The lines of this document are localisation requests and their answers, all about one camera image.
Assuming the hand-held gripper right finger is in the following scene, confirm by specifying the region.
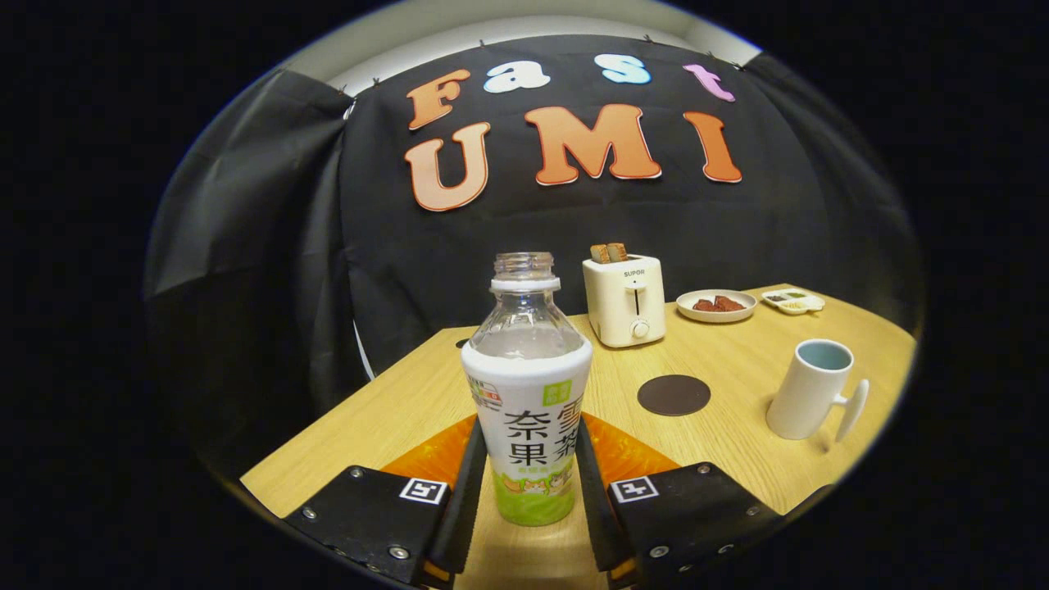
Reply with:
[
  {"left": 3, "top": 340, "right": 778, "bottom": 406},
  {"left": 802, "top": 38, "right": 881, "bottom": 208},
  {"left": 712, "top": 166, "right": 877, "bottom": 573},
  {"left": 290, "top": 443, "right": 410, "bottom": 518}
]
[{"left": 576, "top": 412, "right": 784, "bottom": 589}]

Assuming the white divided dish with beans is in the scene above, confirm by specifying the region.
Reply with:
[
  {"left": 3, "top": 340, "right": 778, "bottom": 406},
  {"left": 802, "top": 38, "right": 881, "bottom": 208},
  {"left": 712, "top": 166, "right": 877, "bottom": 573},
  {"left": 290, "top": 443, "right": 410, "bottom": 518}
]
[{"left": 761, "top": 288, "right": 826, "bottom": 316}]

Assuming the dark brown round coaster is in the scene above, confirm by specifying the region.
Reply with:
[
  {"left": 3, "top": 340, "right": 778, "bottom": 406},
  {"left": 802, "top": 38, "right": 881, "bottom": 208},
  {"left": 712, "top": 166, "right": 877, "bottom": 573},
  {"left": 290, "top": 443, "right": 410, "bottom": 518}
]
[{"left": 637, "top": 374, "right": 712, "bottom": 417}]

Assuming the white round plate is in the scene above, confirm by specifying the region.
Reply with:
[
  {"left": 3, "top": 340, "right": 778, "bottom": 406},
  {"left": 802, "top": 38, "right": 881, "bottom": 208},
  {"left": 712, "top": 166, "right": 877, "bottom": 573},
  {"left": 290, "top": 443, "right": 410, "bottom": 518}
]
[{"left": 676, "top": 289, "right": 758, "bottom": 324}]

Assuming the cream toaster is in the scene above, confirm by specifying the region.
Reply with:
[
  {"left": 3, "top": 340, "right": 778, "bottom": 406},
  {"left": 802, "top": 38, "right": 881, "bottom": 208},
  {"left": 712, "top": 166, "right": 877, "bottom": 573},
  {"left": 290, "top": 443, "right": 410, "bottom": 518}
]
[{"left": 582, "top": 254, "right": 667, "bottom": 349}]

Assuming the clear juice bottle white label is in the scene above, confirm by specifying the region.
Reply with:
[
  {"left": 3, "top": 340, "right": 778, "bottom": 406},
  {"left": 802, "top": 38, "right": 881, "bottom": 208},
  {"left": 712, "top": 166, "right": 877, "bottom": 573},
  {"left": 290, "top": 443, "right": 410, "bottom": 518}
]
[{"left": 461, "top": 252, "right": 594, "bottom": 527}]

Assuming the wooden table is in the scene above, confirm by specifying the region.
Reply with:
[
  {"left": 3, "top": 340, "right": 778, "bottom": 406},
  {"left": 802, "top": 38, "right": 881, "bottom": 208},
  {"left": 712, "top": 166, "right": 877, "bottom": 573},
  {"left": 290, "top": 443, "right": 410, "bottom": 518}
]
[{"left": 240, "top": 283, "right": 917, "bottom": 590}]

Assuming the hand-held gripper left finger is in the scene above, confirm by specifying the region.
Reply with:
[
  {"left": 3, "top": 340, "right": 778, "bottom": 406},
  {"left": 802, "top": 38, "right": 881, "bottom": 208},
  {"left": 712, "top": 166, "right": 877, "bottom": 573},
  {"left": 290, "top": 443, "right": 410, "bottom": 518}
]
[{"left": 283, "top": 414, "right": 489, "bottom": 589}]

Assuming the black backdrop cloth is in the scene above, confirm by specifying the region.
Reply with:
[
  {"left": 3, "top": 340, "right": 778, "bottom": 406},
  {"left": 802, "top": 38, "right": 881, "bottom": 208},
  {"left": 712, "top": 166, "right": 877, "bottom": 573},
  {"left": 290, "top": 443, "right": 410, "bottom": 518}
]
[{"left": 143, "top": 33, "right": 923, "bottom": 492}]

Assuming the white cup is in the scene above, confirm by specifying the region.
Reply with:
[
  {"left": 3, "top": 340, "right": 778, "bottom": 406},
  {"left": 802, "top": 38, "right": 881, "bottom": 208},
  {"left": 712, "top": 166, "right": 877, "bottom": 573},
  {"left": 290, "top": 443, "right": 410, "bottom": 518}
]
[{"left": 765, "top": 338, "right": 870, "bottom": 443}]

